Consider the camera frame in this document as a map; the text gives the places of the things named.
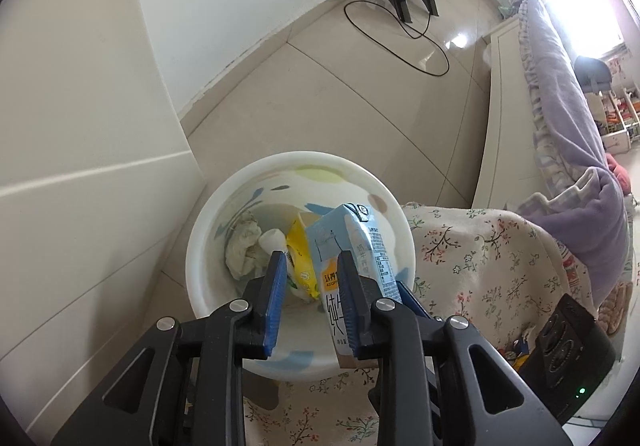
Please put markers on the blue milk carton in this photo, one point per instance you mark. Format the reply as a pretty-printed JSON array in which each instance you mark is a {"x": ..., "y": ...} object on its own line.
[{"x": 325, "y": 246}]

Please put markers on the white patterned plastic basin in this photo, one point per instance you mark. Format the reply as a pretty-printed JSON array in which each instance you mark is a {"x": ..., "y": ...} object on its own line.
[{"x": 280, "y": 186}]

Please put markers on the white bed frame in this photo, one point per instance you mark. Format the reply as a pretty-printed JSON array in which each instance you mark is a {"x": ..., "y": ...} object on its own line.
[{"x": 500, "y": 126}]

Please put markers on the yellow snack packet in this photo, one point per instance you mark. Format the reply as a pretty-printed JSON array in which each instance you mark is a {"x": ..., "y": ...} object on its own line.
[{"x": 302, "y": 266}]

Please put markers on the crumpled beige tissue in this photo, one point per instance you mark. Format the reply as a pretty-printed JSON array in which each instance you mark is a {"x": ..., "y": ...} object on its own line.
[{"x": 242, "y": 246}]

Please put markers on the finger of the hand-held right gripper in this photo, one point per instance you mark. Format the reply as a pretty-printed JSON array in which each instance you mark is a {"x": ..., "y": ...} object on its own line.
[{"x": 409, "y": 298}]

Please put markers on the purple ruffled quilt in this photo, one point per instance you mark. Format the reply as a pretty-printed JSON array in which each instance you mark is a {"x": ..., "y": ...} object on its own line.
[{"x": 565, "y": 126}]

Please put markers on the floral blanket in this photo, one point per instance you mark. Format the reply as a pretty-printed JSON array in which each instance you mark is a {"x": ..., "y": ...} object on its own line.
[{"x": 475, "y": 266}]

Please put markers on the grey chair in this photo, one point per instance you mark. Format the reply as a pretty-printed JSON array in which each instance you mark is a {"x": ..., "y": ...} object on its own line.
[{"x": 595, "y": 71}]

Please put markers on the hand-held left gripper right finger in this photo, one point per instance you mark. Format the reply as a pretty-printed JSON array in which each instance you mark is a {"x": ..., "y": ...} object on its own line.
[{"x": 349, "y": 306}]

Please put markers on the white wardrobe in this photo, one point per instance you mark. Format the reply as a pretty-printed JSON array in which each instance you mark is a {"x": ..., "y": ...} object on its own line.
[{"x": 75, "y": 126}]

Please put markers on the white toy shelf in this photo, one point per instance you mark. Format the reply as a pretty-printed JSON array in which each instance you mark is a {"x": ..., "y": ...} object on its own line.
[{"x": 620, "y": 119}]

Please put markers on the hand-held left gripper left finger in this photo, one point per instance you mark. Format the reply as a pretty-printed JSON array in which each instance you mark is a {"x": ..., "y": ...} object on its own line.
[{"x": 278, "y": 296}]

